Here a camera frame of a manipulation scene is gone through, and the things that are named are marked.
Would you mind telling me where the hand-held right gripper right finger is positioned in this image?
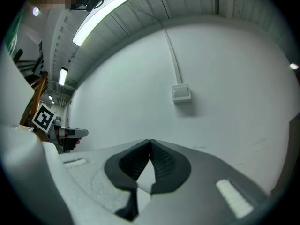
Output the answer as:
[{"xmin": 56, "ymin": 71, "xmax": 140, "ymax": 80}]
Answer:
[{"xmin": 140, "ymin": 138, "xmax": 268, "ymax": 225}]

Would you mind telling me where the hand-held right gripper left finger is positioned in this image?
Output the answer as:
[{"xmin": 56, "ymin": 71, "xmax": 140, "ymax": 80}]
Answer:
[{"xmin": 58, "ymin": 138, "xmax": 151, "ymax": 225}]

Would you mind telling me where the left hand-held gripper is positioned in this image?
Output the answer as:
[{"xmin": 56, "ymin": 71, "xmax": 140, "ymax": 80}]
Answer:
[{"xmin": 31, "ymin": 103, "xmax": 89, "ymax": 153}]

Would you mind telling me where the rectangular ceiling light panel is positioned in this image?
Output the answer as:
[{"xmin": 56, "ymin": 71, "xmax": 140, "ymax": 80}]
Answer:
[{"xmin": 58, "ymin": 67, "xmax": 69, "ymax": 86}]

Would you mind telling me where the black shelf rack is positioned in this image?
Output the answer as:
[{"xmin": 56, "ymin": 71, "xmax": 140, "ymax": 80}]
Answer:
[{"xmin": 14, "ymin": 41, "xmax": 45, "ymax": 85}]

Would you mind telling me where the green and white shirt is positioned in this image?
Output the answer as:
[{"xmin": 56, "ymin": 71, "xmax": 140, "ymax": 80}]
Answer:
[{"xmin": 0, "ymin": 8, "xmax": 36, "ymax": 128}]

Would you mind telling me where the long ceiling light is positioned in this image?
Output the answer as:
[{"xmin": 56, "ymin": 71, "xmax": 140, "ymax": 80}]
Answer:
[{"xmin": 72, "ymin": 0, "xmax": 147, "ymax": 47}]

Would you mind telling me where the orange wooden frame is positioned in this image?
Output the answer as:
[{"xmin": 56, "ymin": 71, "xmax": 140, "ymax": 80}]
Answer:
[{"xmin": 19, "ymin": 70, "xmax": 49, "ymax": 127}]

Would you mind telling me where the white wall junction box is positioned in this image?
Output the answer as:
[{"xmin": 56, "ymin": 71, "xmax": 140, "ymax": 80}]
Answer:
[{"xmin": 171, "ymin": 83, "xmax": 192, "ymax": 103}]

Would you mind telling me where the white wall conduit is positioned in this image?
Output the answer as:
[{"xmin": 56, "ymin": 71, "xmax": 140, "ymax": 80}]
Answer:
[{"xmin": 161, "ymin": 22, "xmax": 183, "ymax": 85}]

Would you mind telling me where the black head camera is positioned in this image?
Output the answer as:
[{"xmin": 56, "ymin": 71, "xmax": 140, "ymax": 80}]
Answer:
[{"xmin": 70, "ymin": 0, "xmax": 105, "ymax": 12}]

